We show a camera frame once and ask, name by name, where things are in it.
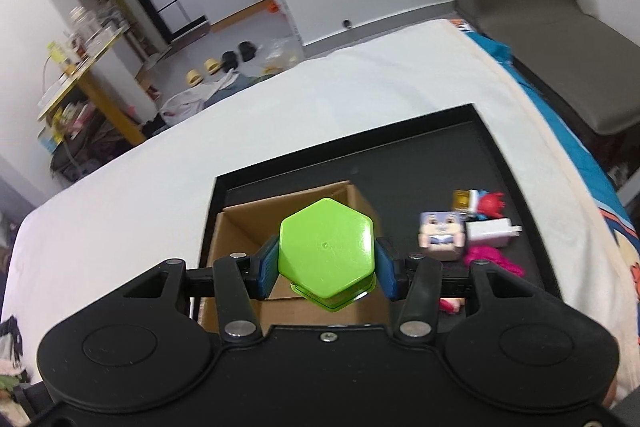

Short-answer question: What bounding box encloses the brown cardboard box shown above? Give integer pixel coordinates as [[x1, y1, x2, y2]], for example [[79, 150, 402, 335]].
[[206, 181, 390, 331]]

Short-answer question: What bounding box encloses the green hexagonal box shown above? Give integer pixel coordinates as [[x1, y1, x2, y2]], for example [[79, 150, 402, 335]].
[[278, 198, 375, 312]]

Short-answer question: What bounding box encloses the grey bunny cube toy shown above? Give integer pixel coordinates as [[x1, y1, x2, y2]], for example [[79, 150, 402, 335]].
[[418, 210, 465, 261]]

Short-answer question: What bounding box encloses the pink bear figurine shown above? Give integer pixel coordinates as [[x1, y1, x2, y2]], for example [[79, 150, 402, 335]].
[[439, 246, 525, 314]]

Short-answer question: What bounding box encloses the white charger plug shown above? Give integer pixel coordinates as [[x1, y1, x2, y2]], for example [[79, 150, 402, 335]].
[[466, 218, 523, 248]]

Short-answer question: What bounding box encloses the red crab toy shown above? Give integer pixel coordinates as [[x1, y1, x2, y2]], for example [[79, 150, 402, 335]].
[[452, 188, 506, 220]]

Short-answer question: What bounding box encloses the black tray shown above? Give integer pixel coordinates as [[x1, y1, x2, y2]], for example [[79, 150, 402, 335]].
[[198, 105, 576, 348]]

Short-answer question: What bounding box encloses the yellow side table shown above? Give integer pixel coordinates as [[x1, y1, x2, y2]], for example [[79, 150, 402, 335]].
[[37, 28, 146, 146]]

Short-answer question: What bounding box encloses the white plastic bag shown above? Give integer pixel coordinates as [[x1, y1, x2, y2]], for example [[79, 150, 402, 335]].
[[160, 70, 240, 126]]

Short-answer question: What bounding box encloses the grey chair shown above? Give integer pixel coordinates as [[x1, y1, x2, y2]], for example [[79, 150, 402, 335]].
[[454, 0, 639, 135]]

